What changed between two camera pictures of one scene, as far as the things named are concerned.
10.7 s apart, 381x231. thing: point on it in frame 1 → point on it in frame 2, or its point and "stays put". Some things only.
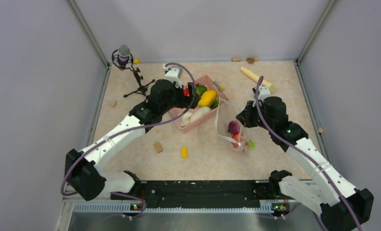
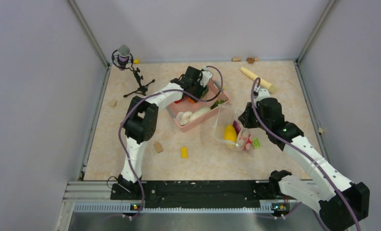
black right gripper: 245,116 stays put
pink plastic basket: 210,84 stays put
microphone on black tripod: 123,58 stays put
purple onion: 233,127 stays put
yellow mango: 207,98 → 229,133
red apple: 235,136 → 245,141
